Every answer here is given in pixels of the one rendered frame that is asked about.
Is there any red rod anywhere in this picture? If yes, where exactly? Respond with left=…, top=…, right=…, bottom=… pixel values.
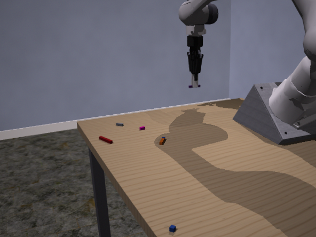
left=99, top=136, right=113, bottom=144

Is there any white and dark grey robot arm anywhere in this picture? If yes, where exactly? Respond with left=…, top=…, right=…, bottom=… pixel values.
left=178, top=0, right=316, bottom=129

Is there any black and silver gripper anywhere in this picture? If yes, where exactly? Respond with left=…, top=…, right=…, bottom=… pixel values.
left=187, top=36, right=203, bottom=88

